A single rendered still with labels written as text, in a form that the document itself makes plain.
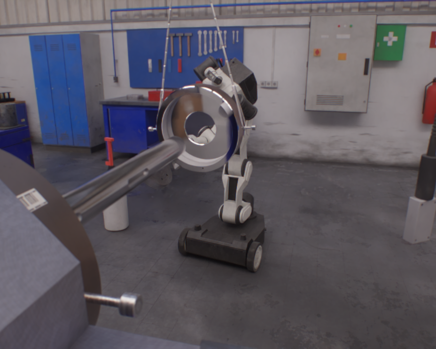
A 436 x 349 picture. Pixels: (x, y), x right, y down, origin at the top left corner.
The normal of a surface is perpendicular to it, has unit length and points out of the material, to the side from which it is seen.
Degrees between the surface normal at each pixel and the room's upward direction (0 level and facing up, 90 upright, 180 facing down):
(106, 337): 0
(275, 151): 90
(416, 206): 90
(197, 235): 45
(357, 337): 0
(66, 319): 90
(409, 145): 90
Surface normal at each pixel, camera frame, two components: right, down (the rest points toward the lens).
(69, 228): 0.87, -0.37
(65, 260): 0.69, -0.63
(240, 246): -0.30, -0.49
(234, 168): -0.42, 0.17
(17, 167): 0.50, -0.78
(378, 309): 0.00, -0.96
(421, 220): 0.33, 0.28
